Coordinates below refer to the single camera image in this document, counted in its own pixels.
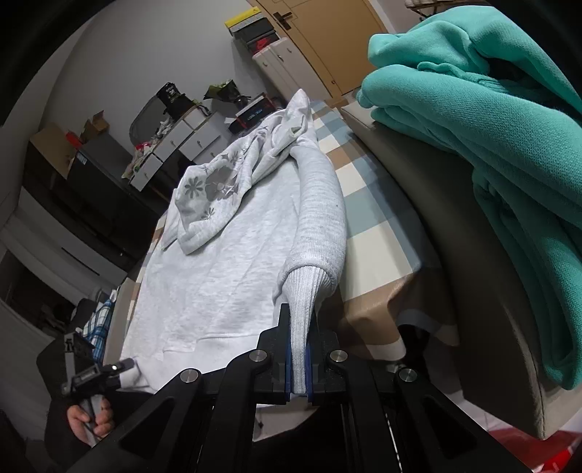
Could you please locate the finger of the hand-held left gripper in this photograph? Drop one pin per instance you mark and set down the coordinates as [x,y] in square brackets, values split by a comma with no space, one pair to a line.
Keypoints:
[120,366]

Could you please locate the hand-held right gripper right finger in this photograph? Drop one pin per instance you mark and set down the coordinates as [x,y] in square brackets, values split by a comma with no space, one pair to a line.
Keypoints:
[310,373]

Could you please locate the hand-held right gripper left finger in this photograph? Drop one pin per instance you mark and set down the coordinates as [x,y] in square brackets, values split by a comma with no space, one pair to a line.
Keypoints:
[288,368]

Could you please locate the light grey hoodie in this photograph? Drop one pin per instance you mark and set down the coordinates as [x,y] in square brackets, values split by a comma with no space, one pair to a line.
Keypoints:
[218,273]

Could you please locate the person's left forearm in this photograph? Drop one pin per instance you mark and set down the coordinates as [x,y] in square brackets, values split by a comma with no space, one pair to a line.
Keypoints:
[59,436]

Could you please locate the person's left hand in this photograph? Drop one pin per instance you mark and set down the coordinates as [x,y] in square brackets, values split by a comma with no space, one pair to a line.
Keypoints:
[105,416]

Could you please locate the blue plaid cloth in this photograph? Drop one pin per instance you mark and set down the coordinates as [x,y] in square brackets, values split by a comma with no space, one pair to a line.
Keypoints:
[102,318]

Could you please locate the white shelf unit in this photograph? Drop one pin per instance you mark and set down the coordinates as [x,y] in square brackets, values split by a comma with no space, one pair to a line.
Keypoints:
[41,254]

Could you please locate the checked tablecloth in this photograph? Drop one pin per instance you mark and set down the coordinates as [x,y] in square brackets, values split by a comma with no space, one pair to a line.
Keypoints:
[377,236]

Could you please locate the black cabinet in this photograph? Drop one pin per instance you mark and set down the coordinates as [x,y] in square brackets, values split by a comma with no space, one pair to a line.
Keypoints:
[104,195]

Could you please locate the white drawer unit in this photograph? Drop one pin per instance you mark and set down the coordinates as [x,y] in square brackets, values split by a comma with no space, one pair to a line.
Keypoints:
[191,141]

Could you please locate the small cardboard box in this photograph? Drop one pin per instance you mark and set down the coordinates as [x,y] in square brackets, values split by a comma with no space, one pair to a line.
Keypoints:
[95,125]

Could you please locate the grey rounded panel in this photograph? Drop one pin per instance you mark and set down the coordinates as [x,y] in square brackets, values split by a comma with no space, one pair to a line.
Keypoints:
[145,120]

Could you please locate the black and red box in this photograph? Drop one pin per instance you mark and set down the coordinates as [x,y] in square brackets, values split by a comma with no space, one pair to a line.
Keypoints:
[252,113]

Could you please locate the red bag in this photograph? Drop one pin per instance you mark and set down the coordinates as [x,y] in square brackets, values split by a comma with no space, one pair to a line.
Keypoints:
[559,450]

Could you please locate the black tub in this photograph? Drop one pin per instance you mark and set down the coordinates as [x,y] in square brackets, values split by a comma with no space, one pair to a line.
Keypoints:
[172,98]

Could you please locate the green packet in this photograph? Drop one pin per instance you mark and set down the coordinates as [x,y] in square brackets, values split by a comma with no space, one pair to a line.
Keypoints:
[220,90]

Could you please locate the white cabinet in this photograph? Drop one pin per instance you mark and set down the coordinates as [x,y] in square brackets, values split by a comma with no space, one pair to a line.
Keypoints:
[291,68]

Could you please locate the teal sweatshirt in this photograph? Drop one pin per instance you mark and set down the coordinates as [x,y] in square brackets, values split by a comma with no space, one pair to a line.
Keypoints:
[500,136]

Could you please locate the wooden door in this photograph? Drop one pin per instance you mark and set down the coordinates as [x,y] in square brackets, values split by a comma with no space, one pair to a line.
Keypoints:
[327,41]

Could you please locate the grey shoe box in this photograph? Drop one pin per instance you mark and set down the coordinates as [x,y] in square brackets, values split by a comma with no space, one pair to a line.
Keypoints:
[254,29]

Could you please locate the yellow lidded box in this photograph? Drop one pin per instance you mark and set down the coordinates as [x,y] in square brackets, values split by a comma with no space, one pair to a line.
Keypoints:
[243,17]

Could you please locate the wooden shoe rack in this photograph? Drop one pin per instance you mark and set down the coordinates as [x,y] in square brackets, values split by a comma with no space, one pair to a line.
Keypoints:
[427,5]

